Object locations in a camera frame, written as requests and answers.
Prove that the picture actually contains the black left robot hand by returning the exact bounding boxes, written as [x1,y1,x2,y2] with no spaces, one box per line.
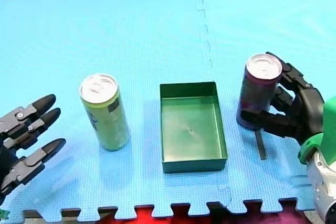
[0,93,67,199]

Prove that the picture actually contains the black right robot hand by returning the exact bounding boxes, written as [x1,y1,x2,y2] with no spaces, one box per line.
[240,51,325,146]

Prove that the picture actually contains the dark purple drink can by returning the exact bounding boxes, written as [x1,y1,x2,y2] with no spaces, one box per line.
[236,53,283,131]

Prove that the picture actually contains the green drink can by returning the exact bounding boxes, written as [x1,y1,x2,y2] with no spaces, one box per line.
[79,73,131,152]

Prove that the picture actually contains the shallow green tray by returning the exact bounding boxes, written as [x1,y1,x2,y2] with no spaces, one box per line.
[159,81,228,174]

